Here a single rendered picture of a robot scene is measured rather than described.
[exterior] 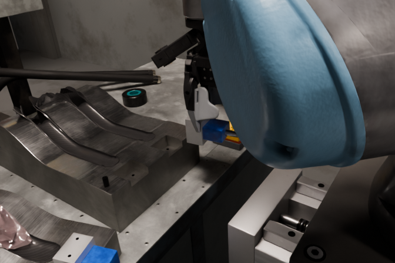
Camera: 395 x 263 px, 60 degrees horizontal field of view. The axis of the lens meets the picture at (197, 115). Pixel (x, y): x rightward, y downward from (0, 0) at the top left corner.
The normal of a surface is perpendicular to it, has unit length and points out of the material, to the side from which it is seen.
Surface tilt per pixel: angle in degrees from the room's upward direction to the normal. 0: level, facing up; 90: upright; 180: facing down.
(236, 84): 97
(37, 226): 23
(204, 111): 79
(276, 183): 0
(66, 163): 3
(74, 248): 0
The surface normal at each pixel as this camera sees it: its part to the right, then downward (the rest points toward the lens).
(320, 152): 0.14, 0.82
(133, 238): -0.07, -0.89
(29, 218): 0.39, -0.75
